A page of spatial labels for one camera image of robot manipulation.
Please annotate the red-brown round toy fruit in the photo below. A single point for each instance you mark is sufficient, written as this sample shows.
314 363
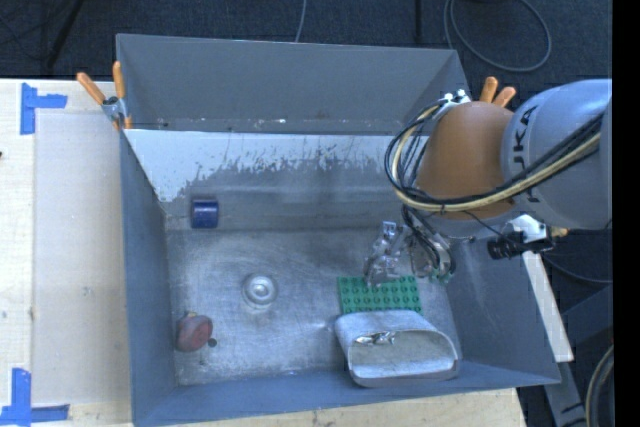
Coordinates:
193 333

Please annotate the pale wood flat board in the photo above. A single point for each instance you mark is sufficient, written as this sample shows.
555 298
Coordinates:
75 255

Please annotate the dark blue cup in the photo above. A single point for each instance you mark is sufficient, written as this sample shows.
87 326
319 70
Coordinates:
204 213

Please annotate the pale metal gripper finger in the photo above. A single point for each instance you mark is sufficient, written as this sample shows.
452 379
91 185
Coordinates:
379 271
387 239

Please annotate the grey cloth pouch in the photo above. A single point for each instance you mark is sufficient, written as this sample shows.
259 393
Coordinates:
400 362

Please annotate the shiny crumpled foil piece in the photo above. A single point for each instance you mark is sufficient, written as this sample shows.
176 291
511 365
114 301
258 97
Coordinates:
376 338

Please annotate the black cylinder on white bracket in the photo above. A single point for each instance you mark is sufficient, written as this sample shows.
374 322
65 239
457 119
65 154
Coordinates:
515 245

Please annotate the clear glass dome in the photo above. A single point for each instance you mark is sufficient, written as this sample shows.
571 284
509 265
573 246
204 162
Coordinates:
259 291

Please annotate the grey metal bin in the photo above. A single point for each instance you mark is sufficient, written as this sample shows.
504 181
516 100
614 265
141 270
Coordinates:
300 265

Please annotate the green studded flat plate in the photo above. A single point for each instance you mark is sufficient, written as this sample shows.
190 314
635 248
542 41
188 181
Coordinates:
382 299

